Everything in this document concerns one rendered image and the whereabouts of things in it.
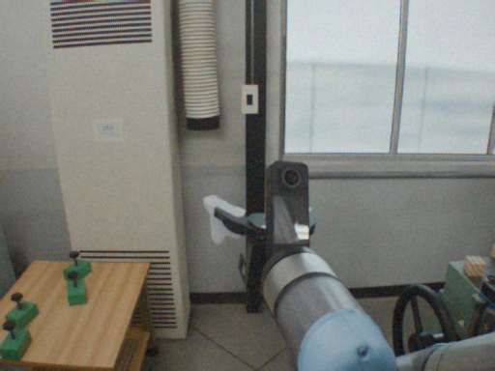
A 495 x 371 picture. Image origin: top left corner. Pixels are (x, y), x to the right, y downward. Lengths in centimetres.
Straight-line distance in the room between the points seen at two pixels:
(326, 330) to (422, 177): 199
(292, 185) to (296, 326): 17
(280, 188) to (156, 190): 137
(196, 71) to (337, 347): 156
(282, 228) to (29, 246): 217
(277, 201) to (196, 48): 137
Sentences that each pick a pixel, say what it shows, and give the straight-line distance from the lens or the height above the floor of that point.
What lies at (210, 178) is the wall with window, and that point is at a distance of 205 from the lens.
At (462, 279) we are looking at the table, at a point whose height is 89.
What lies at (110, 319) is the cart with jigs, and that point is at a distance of 155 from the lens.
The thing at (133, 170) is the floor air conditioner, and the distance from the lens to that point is 178.
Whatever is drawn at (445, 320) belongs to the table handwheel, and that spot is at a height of 94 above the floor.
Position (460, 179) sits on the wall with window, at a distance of 241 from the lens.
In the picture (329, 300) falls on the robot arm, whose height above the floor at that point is 125.
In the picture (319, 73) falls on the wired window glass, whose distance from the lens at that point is 206.
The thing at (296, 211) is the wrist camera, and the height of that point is 128.
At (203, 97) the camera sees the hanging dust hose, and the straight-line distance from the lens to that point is 177.
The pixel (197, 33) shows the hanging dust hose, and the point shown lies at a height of 150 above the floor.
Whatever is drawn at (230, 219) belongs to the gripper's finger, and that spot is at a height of 125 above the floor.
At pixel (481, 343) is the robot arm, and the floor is 124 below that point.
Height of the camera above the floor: 146
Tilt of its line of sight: 21 degrees down
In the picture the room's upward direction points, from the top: straight up
